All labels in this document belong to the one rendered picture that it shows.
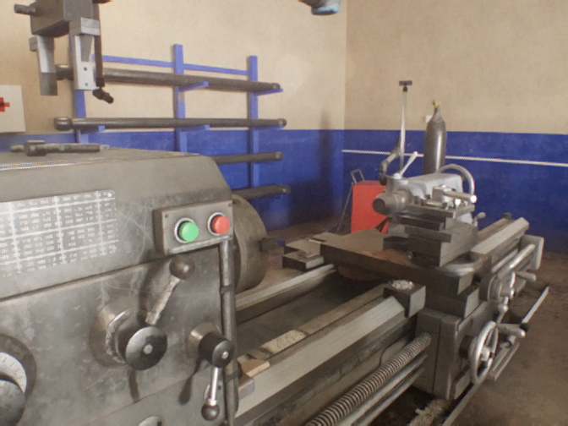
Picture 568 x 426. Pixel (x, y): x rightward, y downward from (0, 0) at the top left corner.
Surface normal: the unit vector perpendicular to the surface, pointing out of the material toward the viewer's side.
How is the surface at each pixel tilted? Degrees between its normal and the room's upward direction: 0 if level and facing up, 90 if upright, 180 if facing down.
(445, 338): 90
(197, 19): 90
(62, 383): 90
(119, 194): 45
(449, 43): 90
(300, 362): 36
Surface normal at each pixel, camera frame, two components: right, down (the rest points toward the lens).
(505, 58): -0.70, 0.15
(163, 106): 0.71, 0.15
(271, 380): 0.42, -0.70
